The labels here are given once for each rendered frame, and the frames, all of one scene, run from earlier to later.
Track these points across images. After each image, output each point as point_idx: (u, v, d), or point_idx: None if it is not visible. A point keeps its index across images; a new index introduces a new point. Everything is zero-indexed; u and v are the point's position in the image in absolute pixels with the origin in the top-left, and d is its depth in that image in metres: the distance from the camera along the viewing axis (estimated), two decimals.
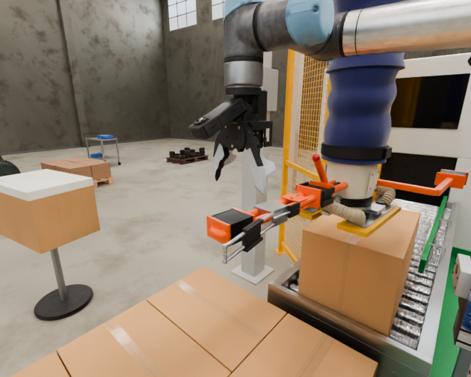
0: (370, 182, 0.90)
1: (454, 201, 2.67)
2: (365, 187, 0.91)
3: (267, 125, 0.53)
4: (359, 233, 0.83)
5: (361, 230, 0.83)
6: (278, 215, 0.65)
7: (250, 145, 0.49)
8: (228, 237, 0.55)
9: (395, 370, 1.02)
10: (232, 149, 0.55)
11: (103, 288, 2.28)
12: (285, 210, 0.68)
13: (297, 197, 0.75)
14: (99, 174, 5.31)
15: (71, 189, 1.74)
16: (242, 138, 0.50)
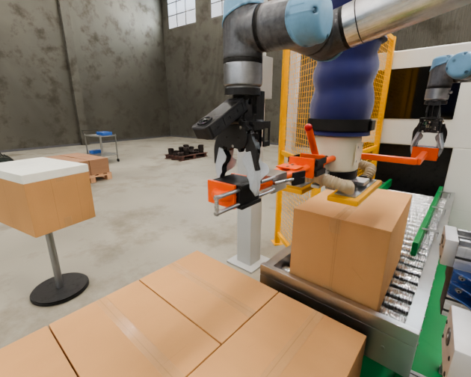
0: (356, 154, 0.93)
1: (450, 191, 2.68)
2: (351, 159, 0.94)
3: (265, 125, 0.54)
4: (350, 202, 0.85)
5: (351, 200, 0.84)
6: (279, 181, 0.63)
7: (251, 149, 0.50)
8: (234, 198, 0.52)
9: (384, 344, 1.03)
10: (231, 149, 0.55)
11: (99, 277, 2.29)
12: (284, 176, 0.66)
13: (293, 165, 0.74)
14: (97, 169, 5.32)
15: (66, 175, 1.74)
16: (244, 138, 0.50)
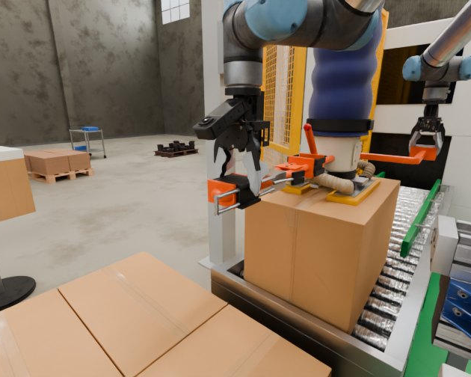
0: (355, 154, 0.93)
1: (449, 185, 2.40)
2: (350, 159, 0.94)
3: (265, 125, 0.54)
4: (349, 201, 0.85)
5: (351, 199, 0.85)
6: (279, 181, 0.63)
7: (252, 149, 0.50)
8: (234, 197, 0.52)
9: None
10: (231, 149, 0.54)
11: (49, 280, 2.01)
12: (283, 176, 0.66)
13: (292, 165, 0.74)
14: (77, 164, 5.04)
15: None
16: (244, 138, 0.50)
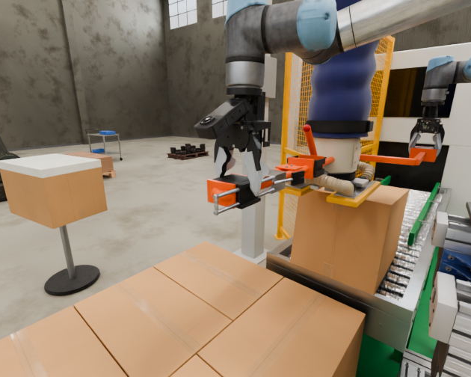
0: (354, 155, 0.93)
1: (447, 188, 2.77)
2: (350, 161, 0.94)
3: (266, 126, 0.54)
4: (349, 203, 0.84)
5: (351, 200, 0.84)
6: (279, 181, 0.63)
7: (253, 149, 0.50)
8: (233, 197, 0.52)
9: (382, 322, 1.13)
10: (232, 149, 0.54)
11: (109, 268, 2.38)
12: (283, 176, 0.66)
13: (292, 166, 0.74)
14: (102, 167, 5.42)
15: (81, 170, 1.84)
16: (246, 138, 0.50)
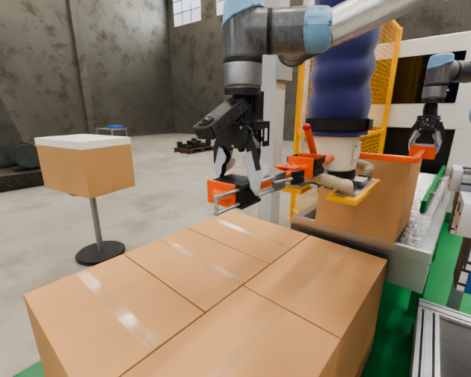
0: (354, 153, 0.93)
1: None
2: (350, 159, 0.94)
3: (265, 125, 0.54)
4: (349, 201, 0.85)
5: (351, 199, 0.84)
6: (279, 180, 0.63)
7: (252, 149, 0.50)
8: (234, 198, 0.52)
9: (401, 267, 1.26)
10: (231, 149, 0.54)
11: (133, 244, 2.51)
12: (283, 176, 0.66)
13: (292, 165, 0.74)
14: None
15: (114, 145, 1.97)
16: (244, 138, 0.50)
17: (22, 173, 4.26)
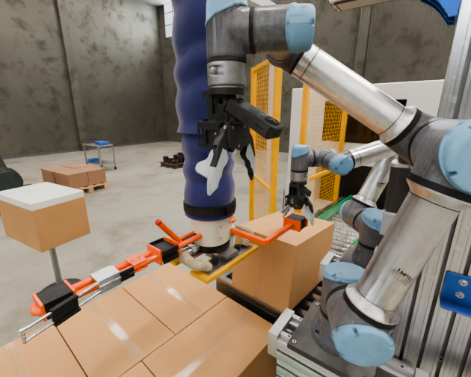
0: (219, 233, 1.08)
1: None
2: (216, 237, 1.09)
3: None
4: (202, 280, 1.00)
5: (203, 277, 1.00)
6: (105, 283, 0.79)
7: (250, 141, 0.57)
8: (42, 314, 0.68)
9: None
10: (231, 150, 0.53)
11: None
12: (117, 276, 0.82)
13: (139, 259, 0.90)
14: (95, 179, 5.73)
15: (66, 200, 2.15)
16: (247, 135, 0.55)
17: None
